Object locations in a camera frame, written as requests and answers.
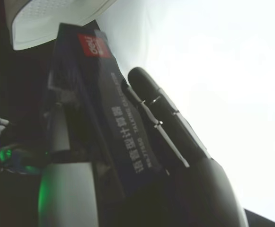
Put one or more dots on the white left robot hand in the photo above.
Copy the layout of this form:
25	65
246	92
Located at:
198	170

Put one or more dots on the blue and white calculator box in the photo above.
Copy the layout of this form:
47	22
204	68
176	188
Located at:
99	106

